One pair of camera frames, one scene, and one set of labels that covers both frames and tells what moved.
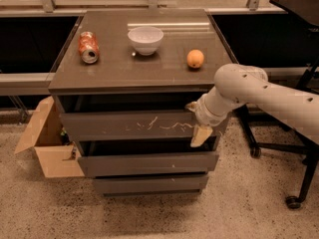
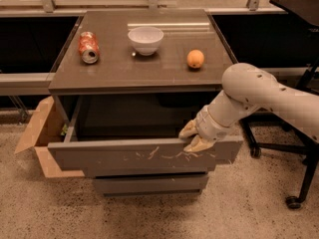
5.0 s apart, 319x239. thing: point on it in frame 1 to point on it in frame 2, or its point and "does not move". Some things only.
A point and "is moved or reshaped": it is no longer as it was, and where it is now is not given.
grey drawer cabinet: x=122 y=85 does not move
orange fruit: x=195 y=58 does not move
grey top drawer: x=157 y=125 is moved or reshaped
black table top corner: x=305 y=7 does not move
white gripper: x=203 y=116 to x=208 y=127
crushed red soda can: x=89 y=47 does not move
